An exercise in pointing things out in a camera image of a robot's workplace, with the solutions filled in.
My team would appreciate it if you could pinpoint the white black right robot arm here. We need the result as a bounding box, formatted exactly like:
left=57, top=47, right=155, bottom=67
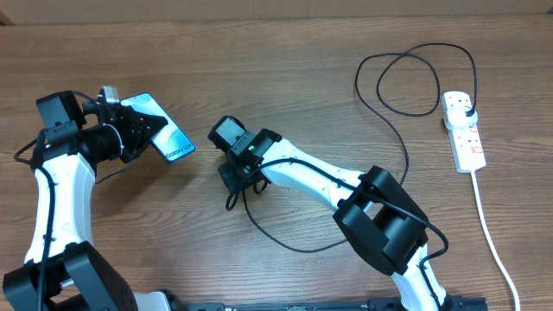
left=208, top=116, right=451, bottom=310

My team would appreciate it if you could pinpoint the Samsung Galaxy smartphone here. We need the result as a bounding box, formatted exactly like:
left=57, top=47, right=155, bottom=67
left=121, top=92, right=195, bottom=162

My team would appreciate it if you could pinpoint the white power strip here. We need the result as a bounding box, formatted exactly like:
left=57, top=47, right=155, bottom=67
left=441, top=91, right=486, bottom=173

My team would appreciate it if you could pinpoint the white power strip cord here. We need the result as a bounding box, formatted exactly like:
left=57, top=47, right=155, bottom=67
left=469, top=170, right=522, bottom=311

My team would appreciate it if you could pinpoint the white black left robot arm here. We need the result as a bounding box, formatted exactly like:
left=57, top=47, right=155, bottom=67
left=3, top=86, right=186, bottom=310

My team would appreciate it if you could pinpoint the white charger plug adapter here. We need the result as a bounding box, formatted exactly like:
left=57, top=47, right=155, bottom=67
left=443, top=106, right=478, bottom=130

